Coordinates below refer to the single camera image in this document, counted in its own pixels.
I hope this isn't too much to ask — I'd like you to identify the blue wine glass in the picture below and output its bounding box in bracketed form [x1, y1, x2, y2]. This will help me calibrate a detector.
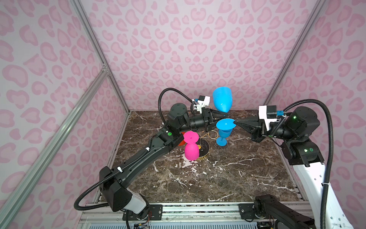
[212, 86, 237, 131]
[216, 127, 233, 147]

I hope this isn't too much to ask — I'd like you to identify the blue wine glass front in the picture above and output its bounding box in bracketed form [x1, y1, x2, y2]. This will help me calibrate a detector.
[212, 86, 237, 131]

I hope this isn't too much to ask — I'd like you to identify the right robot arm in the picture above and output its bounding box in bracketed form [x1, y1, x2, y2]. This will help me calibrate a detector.
[234, 106, 353, 229]

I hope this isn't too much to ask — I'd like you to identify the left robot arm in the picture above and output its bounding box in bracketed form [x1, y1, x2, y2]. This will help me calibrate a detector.
[99, 103, 228, 214]

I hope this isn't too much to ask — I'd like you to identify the red wine glass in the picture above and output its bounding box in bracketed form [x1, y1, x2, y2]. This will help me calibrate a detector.
[178, 132, 186, 146]

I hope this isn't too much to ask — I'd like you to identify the magenta wine glass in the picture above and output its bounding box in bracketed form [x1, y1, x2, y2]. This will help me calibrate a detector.
[184, 131, 199, 161]

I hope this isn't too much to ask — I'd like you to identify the aluminium diagonal brace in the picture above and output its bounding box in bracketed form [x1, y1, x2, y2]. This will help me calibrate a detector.
[1, 69, 110, 229]

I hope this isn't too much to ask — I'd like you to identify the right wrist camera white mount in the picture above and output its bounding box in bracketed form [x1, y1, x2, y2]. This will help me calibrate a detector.
[258, 106, 287, 131]

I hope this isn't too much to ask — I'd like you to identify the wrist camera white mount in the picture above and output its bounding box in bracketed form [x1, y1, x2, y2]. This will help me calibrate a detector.
[191, 95, 211, 114]
[258, 106, 287, 131]

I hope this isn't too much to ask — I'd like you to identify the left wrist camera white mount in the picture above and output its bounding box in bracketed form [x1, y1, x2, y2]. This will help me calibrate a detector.
[191, 95, 211, 114]

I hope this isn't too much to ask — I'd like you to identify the gold wire glass rack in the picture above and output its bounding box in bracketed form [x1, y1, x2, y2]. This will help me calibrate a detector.
[197, 130, 219, 158]

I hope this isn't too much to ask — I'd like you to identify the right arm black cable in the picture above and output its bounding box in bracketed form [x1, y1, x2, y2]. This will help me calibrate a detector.
[281, 99, 334, 229]

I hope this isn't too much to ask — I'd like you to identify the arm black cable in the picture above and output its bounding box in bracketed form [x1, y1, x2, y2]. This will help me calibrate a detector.
[281, 99, 334, 229]
[73, 87, 196, 211]

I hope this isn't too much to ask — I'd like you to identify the aluminium corner post right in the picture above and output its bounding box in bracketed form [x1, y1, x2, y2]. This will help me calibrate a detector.
[263, 0, 328, 105]

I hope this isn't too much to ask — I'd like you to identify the aluminium corner post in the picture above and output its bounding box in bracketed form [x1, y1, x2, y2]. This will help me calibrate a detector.
[70, 0, 131, 115]
[263, 0, 328, 105]

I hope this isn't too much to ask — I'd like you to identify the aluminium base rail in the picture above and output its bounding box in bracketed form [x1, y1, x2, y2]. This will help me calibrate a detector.
[76, 201, 315, 229]

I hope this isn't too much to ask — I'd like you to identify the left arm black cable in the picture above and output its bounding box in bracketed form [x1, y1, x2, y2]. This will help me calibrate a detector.
[73, 87, 196, 211]

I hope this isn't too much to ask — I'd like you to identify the aluminium corner post left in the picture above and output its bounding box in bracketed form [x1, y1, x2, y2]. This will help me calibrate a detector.
[70, 0, 131, 115]

